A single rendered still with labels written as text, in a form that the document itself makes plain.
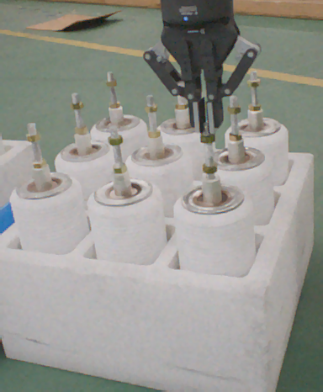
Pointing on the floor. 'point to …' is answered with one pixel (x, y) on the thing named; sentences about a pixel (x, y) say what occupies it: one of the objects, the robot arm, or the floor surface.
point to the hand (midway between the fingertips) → (206, 115)
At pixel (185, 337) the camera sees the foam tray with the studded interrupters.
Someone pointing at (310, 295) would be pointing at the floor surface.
